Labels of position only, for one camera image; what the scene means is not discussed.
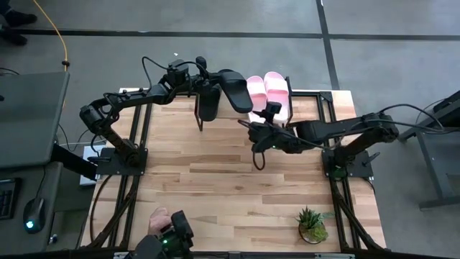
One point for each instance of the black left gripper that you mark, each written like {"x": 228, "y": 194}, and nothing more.
{"x": 199, "y": 81}

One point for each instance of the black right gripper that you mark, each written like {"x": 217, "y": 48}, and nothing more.
{"x": 273, "y": 138}

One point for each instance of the black slide sandal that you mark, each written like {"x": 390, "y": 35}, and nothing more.
{"x": 239, "y": 93}
{"x": 210, "y": 108}

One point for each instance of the pink slide sandal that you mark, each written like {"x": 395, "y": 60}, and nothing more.
{"x": 277, "y": 90}
{"x": 257, "y": 91}

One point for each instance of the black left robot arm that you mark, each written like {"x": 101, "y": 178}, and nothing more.
{"x": 133, "y": 98}

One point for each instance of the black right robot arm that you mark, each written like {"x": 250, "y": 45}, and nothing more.
{"x": 338, "y": 126}

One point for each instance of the wooden shelf with black legs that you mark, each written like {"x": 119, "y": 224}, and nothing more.
{"x": 225, "y": 111}

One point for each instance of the potted green succulent plant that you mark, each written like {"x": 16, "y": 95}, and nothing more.
{"x": 311, "y": 224}

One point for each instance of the black teleoperation leader gripper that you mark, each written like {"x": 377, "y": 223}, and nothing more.
{"x": 179, "y": 230}

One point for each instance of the person's hand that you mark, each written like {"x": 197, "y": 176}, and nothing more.
{"x": 158, "y": 219}

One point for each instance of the black metal stand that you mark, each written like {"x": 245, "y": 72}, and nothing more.
{"x": 431, "y": 162}

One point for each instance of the white power strip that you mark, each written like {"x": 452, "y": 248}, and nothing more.
{"x": 85, "y": 180}

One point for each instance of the black metal beam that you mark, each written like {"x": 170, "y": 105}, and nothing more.
{"x": 72, "y": 162}

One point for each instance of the grey flat panel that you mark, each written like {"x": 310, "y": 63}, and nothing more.
{"x": 28, "y": 118}

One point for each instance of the person's shoe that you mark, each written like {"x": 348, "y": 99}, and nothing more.
{"x": 21, "y": 18}
{"x": 14, "y": 36}

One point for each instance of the black computer mouse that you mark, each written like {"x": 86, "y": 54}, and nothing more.
{"x": 34, "y": 216}

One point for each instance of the black keyboard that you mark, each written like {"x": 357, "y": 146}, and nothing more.
{"x": 5, "y": 198}

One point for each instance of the dark grey desk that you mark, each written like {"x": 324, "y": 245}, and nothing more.
{"x": 21, "y": 244}

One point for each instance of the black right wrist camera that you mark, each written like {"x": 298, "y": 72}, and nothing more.
{"x": 274, "y": 109}

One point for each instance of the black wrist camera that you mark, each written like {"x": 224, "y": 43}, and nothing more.
{"x": 178, "y": 72}
{"x": 274, "y": 109}

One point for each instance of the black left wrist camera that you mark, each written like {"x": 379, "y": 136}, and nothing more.
{"x": 178, "y": 72}

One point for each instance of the black aluminium table frame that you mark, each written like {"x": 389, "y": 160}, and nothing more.
{"x": 309, "y": 94}

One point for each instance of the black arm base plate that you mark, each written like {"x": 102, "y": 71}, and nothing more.
{"x": 108, "y": 168}
{"x": 359, "y": 171}

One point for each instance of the silver metal bracket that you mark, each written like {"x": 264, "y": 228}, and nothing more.
{"x": 121, "y": 255}
{"x": 334, "y": 256}

